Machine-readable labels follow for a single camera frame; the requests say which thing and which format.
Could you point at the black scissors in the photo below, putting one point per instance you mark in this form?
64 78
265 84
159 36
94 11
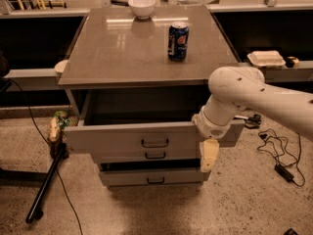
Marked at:
251 122

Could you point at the black metal stand leg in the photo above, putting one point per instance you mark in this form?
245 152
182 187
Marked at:
35 210

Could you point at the green snack bag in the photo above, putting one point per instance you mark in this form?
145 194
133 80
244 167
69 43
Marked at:
59 122

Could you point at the white ceramic bowl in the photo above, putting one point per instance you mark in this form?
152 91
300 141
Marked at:
142 9

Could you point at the small yellow black object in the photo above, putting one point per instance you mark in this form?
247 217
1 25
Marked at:
292 62

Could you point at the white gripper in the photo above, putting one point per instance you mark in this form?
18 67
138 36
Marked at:
210 127

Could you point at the grey drawer cabinet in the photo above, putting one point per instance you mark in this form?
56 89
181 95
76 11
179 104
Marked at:
116 50

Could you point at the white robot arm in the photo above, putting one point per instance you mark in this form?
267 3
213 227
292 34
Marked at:
234 89

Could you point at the grey top drawer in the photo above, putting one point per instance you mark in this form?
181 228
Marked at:
140 122

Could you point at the grey bottom drawer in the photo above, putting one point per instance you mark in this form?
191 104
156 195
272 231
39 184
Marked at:
162 176

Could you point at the grey drawer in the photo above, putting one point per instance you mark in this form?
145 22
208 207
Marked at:
130 157
140 122
162 176

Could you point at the black power adapter with cable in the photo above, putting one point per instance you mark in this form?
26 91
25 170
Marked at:
286 163

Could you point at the grey middle drawer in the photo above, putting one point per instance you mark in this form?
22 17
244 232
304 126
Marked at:
130 157

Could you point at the white foam takeout box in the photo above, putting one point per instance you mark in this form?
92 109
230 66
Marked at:
261 59

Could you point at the blue soda can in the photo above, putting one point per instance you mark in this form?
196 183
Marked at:
177 41

